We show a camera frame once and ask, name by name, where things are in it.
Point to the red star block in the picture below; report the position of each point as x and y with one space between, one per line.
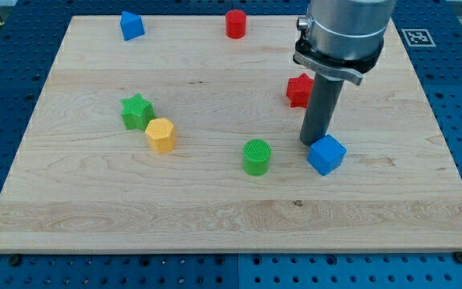
298 90

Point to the yellow hexagonal block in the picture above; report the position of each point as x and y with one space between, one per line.
161 135

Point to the red cylinder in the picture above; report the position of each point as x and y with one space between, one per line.
235 24

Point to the green star block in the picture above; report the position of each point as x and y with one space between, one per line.
137 112

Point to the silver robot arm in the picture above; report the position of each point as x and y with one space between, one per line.
342 39

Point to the wooden board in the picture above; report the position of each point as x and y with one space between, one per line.
81 183

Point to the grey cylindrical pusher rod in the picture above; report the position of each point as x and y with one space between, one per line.
320 108

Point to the green cylinder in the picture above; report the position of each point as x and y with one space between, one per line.
256 157

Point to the white fiducial marker tag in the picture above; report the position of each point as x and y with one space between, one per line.
416 37

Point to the blue cube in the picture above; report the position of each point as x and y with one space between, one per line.
326 154

